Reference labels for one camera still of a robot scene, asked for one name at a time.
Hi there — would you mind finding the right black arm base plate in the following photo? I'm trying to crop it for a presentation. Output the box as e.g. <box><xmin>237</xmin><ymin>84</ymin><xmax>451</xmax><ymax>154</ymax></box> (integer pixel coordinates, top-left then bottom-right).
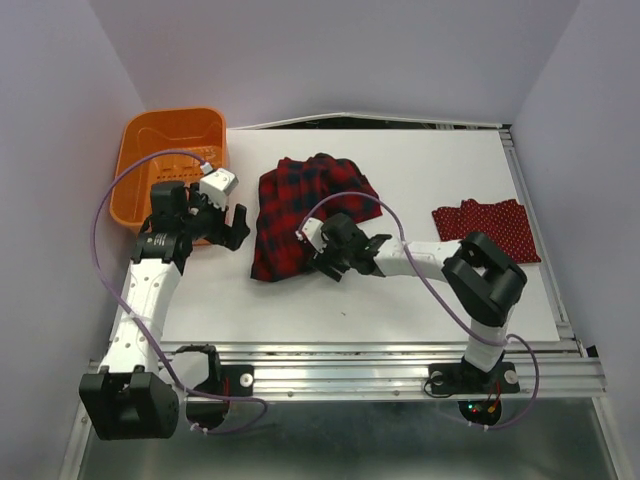
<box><xmin>428</xmin><ymin>360</ymin><xmax>520</xmax><ymax>396</ymax></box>

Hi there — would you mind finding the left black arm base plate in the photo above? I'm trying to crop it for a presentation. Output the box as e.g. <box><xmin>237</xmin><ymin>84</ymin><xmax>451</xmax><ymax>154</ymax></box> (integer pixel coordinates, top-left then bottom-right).
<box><xmin>178</xmin><ymin>364</ymin><xmax>254</xmax><ymax>397</ymax></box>

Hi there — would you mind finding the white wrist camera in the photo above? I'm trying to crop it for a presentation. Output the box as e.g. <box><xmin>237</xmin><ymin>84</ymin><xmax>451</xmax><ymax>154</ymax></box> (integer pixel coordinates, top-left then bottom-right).
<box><xmin>199</xmin><ymin>168</ymin><xmax>239</xmax><ymax>210</ymax></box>
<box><xmin>296</xmin><ymin>217</ymin><xmax>327</xmax><ymax>253</ymax></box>

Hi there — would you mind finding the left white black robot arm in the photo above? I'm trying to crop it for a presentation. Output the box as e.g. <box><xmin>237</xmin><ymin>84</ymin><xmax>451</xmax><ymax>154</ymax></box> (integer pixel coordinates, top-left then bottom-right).
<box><xmin>79</xmin><ymin>181</ymin><xmax>250</xmax><ymax>440</ymax></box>

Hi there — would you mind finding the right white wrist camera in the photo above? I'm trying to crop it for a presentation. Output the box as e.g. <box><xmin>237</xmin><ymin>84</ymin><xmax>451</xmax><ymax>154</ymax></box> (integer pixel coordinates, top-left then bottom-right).
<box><xmin>296</xmin><ymin>217</ymin><xmax>327</xmax><ymax>253</ymax></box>

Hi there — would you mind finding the red polka dot skirt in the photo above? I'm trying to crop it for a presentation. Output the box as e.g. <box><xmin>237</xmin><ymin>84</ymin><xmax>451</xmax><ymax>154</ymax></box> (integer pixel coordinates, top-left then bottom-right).
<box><xmin>432</xmin><ymin>199</ymin><xmax>541</xmax><ymax>264</ymax></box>

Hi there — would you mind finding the aluminium front rail frame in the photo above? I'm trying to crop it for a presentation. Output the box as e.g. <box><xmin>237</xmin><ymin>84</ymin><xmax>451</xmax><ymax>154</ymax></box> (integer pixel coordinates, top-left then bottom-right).
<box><xmin>60</xmin><ymin>337</ymin><xmax>633</xmax><ymax>479</ymax></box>

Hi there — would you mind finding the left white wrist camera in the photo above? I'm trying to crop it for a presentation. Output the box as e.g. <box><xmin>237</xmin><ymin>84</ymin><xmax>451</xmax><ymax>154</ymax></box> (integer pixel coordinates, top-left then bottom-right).
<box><xmin>199</xmin><ymin>168</ymin><xmax>239</xmax><ymax>210</ymax></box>

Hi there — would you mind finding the orange plastic bin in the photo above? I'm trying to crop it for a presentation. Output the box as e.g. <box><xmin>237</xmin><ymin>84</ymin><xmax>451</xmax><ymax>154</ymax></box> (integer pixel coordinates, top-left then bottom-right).
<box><xmin>109</xmin><ymin>107</ymin><xmax>227</xmax><ymax>233</ymax></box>

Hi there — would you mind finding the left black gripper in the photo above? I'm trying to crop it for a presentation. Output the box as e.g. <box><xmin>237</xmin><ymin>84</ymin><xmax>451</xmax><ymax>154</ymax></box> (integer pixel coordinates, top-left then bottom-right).
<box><xmin>182</xmin><ymin>182</ymin><xmax>251</xmax><ymax>251</ymax></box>

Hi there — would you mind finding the red black plaid skirt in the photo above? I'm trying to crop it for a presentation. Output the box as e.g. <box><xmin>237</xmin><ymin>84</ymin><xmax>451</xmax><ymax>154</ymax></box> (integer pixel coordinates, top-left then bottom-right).
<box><xmin>250</xmin><ymin>153</ymin><xmax>382</xmax><ymax>283</ymax></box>

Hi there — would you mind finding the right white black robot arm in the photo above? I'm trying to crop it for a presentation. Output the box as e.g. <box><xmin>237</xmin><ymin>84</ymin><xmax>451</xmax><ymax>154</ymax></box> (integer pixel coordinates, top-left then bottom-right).
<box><xmin>297</xmin><ymin>214</ymin><xmax>528</xmax><ymax>390</ymax></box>

